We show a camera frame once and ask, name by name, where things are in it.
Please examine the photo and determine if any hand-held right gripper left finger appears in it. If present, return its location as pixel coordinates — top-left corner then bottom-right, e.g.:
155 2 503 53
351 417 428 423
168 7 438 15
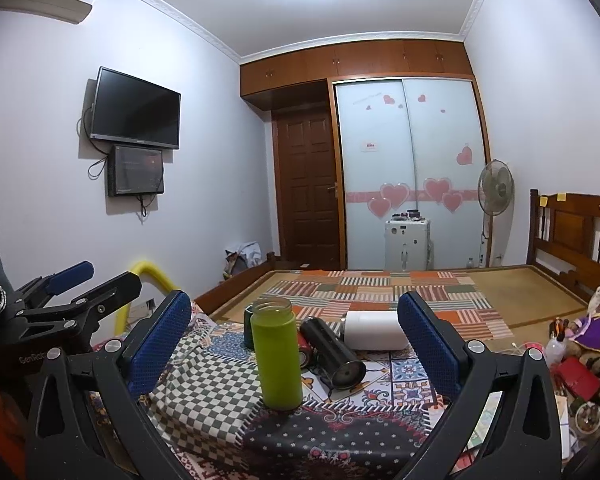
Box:
25 290 201 480

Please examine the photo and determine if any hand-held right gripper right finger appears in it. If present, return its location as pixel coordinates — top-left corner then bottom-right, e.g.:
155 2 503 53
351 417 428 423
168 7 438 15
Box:
397 290 568 480

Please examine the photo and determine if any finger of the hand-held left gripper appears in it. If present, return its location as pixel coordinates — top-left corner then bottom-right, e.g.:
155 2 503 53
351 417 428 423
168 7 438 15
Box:
14 261 95 312
24 271 144 342

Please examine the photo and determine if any white cup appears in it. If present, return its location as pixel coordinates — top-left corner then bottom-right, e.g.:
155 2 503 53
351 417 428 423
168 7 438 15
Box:
341 310 411 352

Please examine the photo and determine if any dark green cup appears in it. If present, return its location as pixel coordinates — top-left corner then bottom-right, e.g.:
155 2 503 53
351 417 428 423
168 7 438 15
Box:
243 304 261 351

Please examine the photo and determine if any black metal cup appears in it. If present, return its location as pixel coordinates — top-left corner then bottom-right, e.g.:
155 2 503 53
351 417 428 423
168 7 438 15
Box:
300 316 367 391

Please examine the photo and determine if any yellow hoop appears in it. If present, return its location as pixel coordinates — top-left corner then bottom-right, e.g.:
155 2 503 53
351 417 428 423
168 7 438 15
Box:
115 260 177 334

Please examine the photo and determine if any checkered cloth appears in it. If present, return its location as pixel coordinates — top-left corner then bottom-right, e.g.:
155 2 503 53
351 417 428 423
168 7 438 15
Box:
145 332 281 456

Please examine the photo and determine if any patchwork striped mat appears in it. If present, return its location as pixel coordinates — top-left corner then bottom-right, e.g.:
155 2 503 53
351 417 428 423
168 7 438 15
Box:
252 270 514 342

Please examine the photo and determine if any woven straw mat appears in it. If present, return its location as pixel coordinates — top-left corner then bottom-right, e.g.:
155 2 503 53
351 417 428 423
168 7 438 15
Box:
215 266 589 327

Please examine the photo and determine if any green water bottle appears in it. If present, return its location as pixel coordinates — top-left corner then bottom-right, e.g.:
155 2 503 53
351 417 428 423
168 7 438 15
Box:
252 296 305 411

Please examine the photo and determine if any pile of bags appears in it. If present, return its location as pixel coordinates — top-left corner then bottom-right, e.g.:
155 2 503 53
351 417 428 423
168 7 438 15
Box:
223 241 264 279

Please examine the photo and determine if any small black monitor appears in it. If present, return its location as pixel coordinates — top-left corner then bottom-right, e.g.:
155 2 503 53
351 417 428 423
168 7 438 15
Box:
107 145 165 198

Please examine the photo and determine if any clear bottle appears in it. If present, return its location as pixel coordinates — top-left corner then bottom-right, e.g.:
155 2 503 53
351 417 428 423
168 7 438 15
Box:
545 332 567 367

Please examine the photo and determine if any red box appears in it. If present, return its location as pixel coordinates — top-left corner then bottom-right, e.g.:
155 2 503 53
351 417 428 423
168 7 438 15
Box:
554 355 600 402

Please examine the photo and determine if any purple stuffed doll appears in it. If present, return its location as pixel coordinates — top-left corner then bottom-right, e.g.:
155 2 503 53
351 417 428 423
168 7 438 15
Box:
565 282 600 361

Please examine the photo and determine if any standing fan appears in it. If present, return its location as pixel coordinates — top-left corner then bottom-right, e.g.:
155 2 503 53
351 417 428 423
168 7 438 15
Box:
476 159 515 267

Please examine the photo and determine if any orange cloth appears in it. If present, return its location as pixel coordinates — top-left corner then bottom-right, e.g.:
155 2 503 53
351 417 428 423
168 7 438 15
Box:
0 384 31 480

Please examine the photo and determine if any round tin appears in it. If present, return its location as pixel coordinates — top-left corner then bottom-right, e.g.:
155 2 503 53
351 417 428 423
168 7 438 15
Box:
574 402 600 434

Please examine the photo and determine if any wooden bed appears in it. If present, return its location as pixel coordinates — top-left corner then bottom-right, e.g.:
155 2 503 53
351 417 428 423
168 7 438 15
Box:
192 189 600 322

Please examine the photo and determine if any wooden wardrobe with frosted doors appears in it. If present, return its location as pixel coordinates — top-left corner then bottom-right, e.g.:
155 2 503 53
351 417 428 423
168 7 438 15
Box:
239 39 492 272

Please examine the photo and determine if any brown wooden door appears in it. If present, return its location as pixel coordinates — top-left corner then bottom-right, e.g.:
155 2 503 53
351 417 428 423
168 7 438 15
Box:
272 109 342 271

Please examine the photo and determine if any air conditioner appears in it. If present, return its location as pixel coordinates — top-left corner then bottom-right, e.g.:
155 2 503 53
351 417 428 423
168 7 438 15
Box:
0 0 94 25

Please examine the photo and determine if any black television cable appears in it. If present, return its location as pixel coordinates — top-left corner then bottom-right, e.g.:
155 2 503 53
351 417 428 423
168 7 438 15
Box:
76 104 112 181

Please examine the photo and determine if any wall television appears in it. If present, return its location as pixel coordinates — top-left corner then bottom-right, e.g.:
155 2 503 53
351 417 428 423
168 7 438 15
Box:
90 66 182 150

